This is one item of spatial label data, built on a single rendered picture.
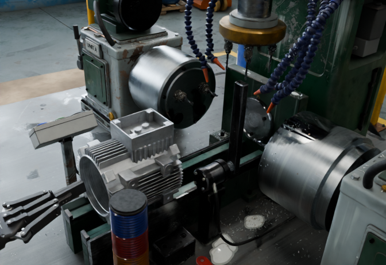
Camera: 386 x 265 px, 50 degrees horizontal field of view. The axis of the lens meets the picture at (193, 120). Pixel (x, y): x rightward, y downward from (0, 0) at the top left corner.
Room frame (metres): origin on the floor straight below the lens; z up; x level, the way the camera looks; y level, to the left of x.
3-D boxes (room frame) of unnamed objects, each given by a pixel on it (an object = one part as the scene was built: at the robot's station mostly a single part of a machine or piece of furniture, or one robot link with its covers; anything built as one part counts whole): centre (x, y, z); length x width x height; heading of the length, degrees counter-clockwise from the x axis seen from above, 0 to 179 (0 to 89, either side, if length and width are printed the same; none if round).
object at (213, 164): (0.93, -0.21, 0.92); 0.45 x 0.13 x 0.24; 130
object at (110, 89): (1.53, 0.27, 0.99); 0.35 x 0.31 x 0.37; 40
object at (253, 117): (1.14, -0.19, 1.02); 0.15 x 0.02 x 0.15; 40
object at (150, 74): (1.35, 0.11, 1.04); 0.37 x 0.25 x 0.25; 40
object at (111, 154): (0.84, 0.15, 1.02); 0.20 x 0.19 x 0.19; 130
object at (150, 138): (0.87, 0.12, 1.11); 0.12 x 0.11 x 0.07; 130
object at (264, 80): (1.18, -0.24, 0.97); 0.30 x 0.11 x 0.34; 40
